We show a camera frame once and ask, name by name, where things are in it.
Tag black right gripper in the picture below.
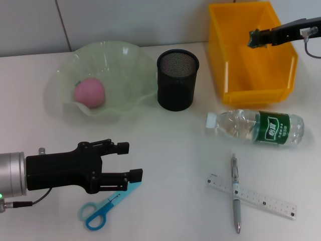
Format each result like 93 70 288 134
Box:
259 17 321 47

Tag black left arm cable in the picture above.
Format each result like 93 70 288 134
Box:
5 187 54 209

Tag transparent plastic ruler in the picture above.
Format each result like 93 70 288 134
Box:
206 172 298 221

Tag black mesh pen cup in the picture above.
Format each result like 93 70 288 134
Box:
156 49 201 111

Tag pink peach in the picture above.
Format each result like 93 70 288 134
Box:
73 77 106 109

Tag grey ballpoint pen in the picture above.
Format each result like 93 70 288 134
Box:
230 153 242 234

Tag clear green-label water bottle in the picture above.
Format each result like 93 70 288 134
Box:
205 108 305 149

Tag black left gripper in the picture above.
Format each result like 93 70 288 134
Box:
25 138 144 194

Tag blue scissors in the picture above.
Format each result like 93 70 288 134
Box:
79 182 142 231

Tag pale green glass fruit plate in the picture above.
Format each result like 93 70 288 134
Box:
44 41 158 119

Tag grey right arm cable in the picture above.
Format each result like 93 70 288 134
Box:
300 27 321 59

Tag yellow plastic bin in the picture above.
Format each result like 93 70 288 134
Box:
208 1 299 106

